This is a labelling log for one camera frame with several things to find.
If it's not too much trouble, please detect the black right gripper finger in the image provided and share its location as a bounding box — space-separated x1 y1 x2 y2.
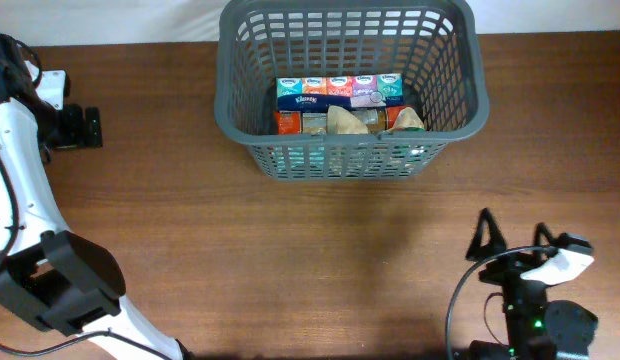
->
532 222 558 263
465 208 507 262

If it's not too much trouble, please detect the grey plastic laundry basket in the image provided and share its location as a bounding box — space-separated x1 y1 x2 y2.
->
214 0 489 181

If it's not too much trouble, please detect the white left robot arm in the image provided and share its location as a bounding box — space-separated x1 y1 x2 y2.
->
0 33 193 359

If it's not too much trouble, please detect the light green packet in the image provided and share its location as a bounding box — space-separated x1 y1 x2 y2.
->
270 146 325 178

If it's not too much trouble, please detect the beige paper bag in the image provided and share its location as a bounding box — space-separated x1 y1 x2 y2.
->
325 104 427 174

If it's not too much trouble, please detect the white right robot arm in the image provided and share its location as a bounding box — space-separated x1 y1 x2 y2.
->
123 104 598 359

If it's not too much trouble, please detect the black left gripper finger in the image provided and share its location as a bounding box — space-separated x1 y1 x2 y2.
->
62 104 85 147
85 107 103 148

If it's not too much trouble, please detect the tissue multipack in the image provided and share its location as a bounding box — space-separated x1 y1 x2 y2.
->
275 73 405 113

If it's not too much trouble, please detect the green lidded glass jar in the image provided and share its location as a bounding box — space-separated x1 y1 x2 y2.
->
384 143 430 176

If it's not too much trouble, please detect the orange pasta package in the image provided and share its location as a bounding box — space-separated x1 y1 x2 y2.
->
275 106 425 135

